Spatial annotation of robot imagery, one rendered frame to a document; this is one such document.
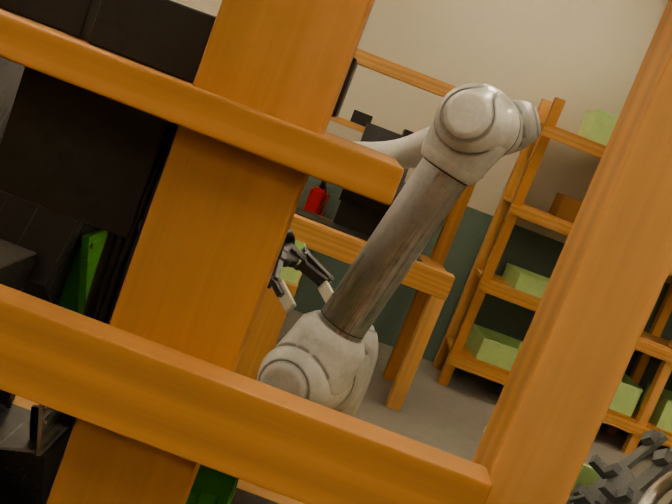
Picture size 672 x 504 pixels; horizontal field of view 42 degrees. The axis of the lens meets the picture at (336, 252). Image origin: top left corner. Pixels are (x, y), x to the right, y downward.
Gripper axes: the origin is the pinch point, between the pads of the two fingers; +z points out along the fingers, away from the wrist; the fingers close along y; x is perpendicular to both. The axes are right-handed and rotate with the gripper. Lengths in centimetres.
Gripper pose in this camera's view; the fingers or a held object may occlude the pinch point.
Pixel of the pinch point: (312, 305)
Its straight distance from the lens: 186.2
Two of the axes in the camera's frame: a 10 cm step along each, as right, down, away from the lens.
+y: 6.7, 0.6, 7.4
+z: 4.4, 7.8, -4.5
